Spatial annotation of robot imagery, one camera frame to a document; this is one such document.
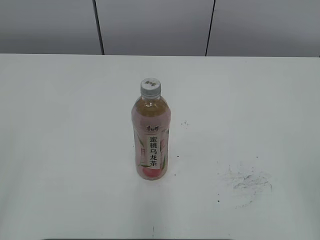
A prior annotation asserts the pink oolong tea bottle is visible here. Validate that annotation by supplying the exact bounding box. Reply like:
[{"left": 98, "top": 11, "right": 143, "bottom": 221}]
[{"left": 131, "top": 96, "right": 171, "bottom": 181}]

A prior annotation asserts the grey bottle cap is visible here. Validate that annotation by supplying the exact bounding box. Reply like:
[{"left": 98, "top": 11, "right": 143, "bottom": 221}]
[{"left": 140, "top": 78, "right": 162, "bottom": 99}]

